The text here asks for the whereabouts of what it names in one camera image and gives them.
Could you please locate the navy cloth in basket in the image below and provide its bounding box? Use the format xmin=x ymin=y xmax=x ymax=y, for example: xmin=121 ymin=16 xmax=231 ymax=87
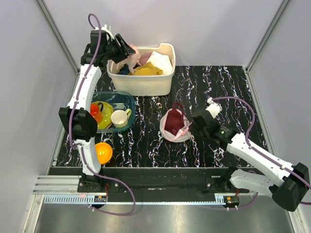
xmin=117 ymin=64 xmax=130 ymax=75

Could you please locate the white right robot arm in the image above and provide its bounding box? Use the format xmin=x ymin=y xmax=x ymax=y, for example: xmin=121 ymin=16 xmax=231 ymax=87
xmin=192 ymin=109 xmax=310 ymax=212

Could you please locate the yellow orange plastic bowl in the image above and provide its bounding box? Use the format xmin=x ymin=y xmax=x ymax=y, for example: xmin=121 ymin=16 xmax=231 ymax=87
xmin=95 ymin=142 xmax=113 ymax=165

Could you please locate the white pink mesh laundry bag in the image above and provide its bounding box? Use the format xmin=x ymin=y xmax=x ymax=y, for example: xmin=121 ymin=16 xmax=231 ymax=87
xmin=159 ymin=108 xmax=194 ymax=143

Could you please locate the cream plastic laundry basket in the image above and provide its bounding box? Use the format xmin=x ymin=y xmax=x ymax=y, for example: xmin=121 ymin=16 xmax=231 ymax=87
xmin=107 ymin=43 xmax=176 ymax=97

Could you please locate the pink cloth in basket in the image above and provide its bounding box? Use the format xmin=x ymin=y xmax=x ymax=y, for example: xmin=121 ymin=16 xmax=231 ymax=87
xmin=139 ymin=53 xmax=152 ymax=66

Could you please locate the pink bra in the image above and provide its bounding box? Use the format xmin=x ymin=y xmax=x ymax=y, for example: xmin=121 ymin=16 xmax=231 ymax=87
xmin=119 ymin=44 xmax=141 ymax=73

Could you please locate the teal transparent plastic bin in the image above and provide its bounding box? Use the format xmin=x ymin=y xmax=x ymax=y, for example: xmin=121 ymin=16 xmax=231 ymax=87
xmin=91 ymin=91 xmax=136 ymax=133

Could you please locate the green polka dot plate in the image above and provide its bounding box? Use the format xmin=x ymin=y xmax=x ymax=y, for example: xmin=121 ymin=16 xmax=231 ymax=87
xmin=93 ymin=101 xmax=114 ymax=130

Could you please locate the white cloth in basket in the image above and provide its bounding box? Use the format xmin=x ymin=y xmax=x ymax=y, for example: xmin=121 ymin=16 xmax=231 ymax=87
xmin=147 ymin=51 xmax=173 ymax=75

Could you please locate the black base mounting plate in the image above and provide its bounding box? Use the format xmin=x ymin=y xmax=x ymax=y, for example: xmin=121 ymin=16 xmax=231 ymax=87
xmin=77 ymin=167 xmax=248 ymax=203

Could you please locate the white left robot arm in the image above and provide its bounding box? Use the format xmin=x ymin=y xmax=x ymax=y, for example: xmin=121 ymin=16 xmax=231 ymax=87
xmin=58 ymin=28 xmax=136 ymax=192

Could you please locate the maroon bra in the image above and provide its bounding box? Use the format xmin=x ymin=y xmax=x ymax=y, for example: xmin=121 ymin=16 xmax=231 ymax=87
xmin=164 ymin=102 xmax=185 ymax=136

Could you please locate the orange mug black handle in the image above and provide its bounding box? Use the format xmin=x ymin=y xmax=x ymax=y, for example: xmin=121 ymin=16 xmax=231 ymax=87
xmin=90 ymin=102 xmax=104 ymax=123

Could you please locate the yellow cloth in basket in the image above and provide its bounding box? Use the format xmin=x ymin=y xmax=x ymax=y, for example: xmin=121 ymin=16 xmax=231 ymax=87
xmin=133 ymin=62 xmax=163 ymax=76

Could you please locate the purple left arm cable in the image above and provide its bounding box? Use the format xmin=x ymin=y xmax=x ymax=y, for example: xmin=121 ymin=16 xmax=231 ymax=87
xmin=69 ymin=13 xmax=137 ymax=216

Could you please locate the pale yellow white mug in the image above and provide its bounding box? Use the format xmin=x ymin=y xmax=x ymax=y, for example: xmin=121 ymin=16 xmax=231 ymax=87
xmin=111 ymin=109 xmax=132 ymax=128

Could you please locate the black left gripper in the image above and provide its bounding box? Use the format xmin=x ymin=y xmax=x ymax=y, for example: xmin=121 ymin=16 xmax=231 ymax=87
xmin=104 ymin=34 xmax=136 ymax=64

